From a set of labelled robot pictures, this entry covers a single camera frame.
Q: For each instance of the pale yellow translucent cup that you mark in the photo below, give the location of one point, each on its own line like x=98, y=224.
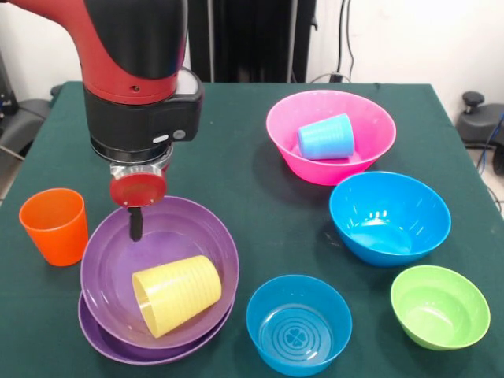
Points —
x=177, y=295

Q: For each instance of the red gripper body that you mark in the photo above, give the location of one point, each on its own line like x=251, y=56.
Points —
x=138, y=191

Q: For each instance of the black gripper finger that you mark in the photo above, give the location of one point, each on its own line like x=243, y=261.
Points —
x=135, y=224

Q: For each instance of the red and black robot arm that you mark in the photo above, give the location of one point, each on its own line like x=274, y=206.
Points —
x=130, y=78

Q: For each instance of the pink bowl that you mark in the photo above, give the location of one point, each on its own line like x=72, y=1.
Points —
x=374, y=130

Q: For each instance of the green bowl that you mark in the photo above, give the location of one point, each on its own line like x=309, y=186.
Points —
x=439, y=311

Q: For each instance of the dark green table cloth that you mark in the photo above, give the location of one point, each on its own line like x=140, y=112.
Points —
x=275, y=236

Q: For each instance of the blue cup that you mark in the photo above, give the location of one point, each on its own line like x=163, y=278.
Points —
x=327, y=138

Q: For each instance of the purple bowl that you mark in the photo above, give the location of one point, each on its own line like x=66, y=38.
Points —
x=102, y=346
x=189, y=236

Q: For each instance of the black pedestal leg with caster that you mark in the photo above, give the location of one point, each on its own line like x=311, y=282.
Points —
x=480, y=126
x=23, y=118

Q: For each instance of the large blue bowl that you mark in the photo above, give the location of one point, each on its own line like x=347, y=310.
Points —
x=386, y=232

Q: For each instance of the small blue patterned bowl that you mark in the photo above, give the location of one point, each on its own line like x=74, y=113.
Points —
x=299, y=330

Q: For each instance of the orange cup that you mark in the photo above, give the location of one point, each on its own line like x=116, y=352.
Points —
x=55, y=232

